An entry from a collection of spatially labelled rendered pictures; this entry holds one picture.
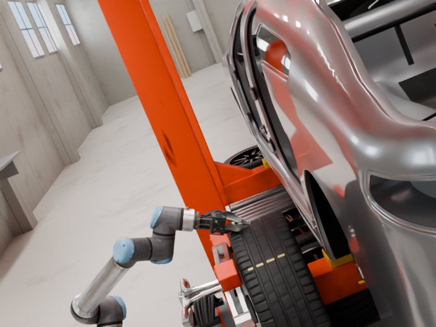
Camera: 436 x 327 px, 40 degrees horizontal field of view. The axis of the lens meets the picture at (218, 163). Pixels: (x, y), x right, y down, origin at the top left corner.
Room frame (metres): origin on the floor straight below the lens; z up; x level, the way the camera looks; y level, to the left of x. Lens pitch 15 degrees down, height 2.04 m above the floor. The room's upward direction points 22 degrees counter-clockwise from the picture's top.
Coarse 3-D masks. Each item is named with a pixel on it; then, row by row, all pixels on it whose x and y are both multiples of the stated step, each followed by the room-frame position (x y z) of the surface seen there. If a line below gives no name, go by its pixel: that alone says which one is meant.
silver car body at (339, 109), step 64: (256, 0) 3.11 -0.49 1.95; (320, 0) 2.23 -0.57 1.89; (384, 0) 5.60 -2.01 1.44; (256, 64) 3.51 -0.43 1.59; (320, 64) 1.77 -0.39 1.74; (384, 64) 4.54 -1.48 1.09; (256, 128) 4.47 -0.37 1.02; (320, 128) 1.64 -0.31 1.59; (384, 128) 1.26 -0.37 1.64; (384, 192) 1.33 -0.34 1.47; (384, 256) 1.35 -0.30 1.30; (384, 320) 1.66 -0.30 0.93
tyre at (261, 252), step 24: (264, 216) 2.27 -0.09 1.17; (240, 240) 2.13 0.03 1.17; (264, 240) 2.07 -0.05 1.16; (288, 240) 2.03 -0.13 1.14; (240, 264) 2.03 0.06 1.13; (264, 264) 2.00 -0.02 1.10; (288, 264) 1.96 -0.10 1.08; (264, 288) 1.94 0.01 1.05; (288, 288) 1.92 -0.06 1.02; (312, 288) 1.90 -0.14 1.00; (264, 312) 1.90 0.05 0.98; (288, 312) 1.88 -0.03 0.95; (312, 312) 1.87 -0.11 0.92
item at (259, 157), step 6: (246, 150) 5.99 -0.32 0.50; (252, 150) 5.97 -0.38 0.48; (258, 150) 5.95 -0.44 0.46; (234, 156) 5.93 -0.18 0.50; (240, 156) 5.95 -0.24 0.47; (246, 156) 5.84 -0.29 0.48; (252, 156) 5.80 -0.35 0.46; (258, 156) 5.68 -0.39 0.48; (228, 162) 5.80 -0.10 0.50; (234, 162) 5.83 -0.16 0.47; (240, 162) 5.72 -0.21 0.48; (246, 162) 5.65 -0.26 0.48; (252, 162) 5.46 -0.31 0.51; (258, 162) 5.41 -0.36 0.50; (246, 168) 5.43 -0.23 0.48; (252, 168) 5.41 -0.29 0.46
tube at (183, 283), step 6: (180, 282) 2.34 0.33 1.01; (186, 282) 2.35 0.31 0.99; (210, 282) 2.23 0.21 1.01; (216, 282) 2.22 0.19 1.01; (180, 288) 2.29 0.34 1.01; (186, 288) 2.26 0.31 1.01; (192, 288) 2.24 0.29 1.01; (198, 288) 2.23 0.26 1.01; (204, 288) 2.22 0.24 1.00; (210, 288) 2.22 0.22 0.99; (186, 294) 2.25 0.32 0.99; (192, 294) 2.24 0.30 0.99
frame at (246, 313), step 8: (216, 248) 2.27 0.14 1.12; (224, 248) 2.24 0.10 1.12; (216, 256) 2.19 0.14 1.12; (224, 256) 2.16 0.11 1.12; (232, 256) 2.37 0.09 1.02; (216, 264) 2.12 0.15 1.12; (240, 272) 2.45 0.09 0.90; (240, 288) 2.01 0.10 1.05; (240, 296) 1.99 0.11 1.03; (248, 296) 2.43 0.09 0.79; (232, 304) 1.98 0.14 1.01; (232, 312) 1.96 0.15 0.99; (248, 312) 1.94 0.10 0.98; (240, 320) 1.93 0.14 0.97; (248, 320) 1.93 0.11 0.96
